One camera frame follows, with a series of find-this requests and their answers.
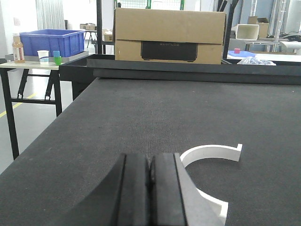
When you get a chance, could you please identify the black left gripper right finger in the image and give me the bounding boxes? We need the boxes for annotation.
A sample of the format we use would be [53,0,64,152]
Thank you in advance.
[150,153,223,226]

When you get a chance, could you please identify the orange drink bottle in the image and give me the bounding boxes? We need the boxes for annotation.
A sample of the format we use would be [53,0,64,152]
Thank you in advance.
[12,33,25,63]

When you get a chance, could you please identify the white paper cup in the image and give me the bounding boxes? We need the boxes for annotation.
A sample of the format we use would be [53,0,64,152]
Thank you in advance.
[37,50,49,65]

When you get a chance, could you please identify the clear plastic bag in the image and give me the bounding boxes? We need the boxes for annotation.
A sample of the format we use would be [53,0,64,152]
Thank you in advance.
[237,56,276,66]

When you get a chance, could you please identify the green and blue cups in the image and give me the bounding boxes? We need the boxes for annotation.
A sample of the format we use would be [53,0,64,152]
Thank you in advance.
[53,50,62,65]

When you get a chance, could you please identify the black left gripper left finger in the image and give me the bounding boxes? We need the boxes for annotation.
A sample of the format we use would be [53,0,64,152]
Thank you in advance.
[61,154,149,226]

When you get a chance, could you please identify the large cardboard box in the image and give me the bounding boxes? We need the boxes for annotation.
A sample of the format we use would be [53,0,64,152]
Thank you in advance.
[114,8,226,65]

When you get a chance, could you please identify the white square duct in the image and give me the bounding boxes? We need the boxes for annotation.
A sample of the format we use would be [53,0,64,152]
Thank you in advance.
[231,24,259,40]

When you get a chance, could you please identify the white curved pipe clamp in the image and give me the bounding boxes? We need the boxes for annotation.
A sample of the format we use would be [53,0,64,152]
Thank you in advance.
[180,144,243,226]

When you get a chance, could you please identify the pink cup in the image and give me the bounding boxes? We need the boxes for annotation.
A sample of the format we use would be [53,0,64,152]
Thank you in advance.
[234,48,241,54]

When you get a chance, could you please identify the folding side table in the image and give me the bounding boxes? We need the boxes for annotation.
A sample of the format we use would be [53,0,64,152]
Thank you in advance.
[0,61,62,159]

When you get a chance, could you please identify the blue plastic bin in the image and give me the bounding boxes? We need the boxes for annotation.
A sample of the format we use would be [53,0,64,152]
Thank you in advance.
[20,29,85,57]

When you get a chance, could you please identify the small brown cardboard box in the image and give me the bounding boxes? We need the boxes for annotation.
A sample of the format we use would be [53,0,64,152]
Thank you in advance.
[247,16,269,38]

